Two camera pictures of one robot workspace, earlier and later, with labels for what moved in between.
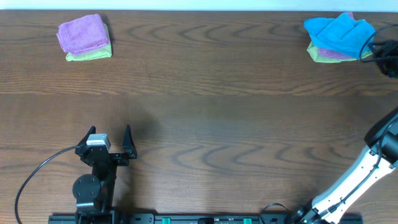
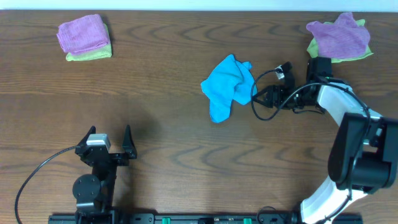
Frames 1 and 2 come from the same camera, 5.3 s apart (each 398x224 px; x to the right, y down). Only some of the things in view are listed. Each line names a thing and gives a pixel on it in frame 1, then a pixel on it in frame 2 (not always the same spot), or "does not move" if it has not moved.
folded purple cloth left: [83, 35] does not move
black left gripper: [109, 156] does not move
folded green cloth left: [101, 52] does not move
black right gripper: [389, 50] → [273, 91]
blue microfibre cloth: [341, 33] → [231, 80]
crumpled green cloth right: [316, 55] does not move
